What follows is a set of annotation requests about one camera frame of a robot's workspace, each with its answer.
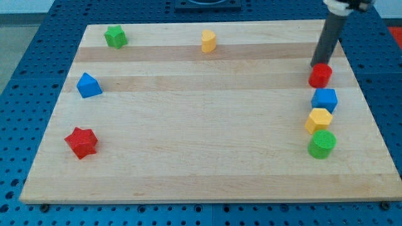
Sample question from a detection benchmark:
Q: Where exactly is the yellow heart block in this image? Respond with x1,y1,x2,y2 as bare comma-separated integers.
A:
201,30,216,53

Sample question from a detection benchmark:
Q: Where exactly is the wooden board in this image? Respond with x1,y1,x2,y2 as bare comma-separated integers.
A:
20,20,401,204

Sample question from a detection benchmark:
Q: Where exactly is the green star block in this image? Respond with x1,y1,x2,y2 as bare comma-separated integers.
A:
104,25,128,49

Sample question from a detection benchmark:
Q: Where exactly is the blue triangle block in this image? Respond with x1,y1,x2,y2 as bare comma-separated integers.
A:
76,72,103,99

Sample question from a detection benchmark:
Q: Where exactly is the yellow hexagon block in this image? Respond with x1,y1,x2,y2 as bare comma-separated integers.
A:
305,108,333,134

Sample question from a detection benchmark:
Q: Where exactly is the red star block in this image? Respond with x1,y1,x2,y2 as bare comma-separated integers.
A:
64,127,98,159

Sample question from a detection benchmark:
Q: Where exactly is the green cylinder block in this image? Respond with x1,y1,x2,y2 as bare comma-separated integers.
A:
307,129,337,159

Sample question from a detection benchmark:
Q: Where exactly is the red cylinder block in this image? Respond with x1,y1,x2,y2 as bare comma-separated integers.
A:
308,63,332,88

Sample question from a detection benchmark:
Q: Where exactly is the blue cube block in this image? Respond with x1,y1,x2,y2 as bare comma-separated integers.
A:
311,89,338,114

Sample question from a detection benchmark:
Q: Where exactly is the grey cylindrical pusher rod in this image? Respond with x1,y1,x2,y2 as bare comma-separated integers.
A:
310,12,347,67

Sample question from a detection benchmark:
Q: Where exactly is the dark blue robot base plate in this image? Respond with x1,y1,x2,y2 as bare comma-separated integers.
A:
174,0,242,11

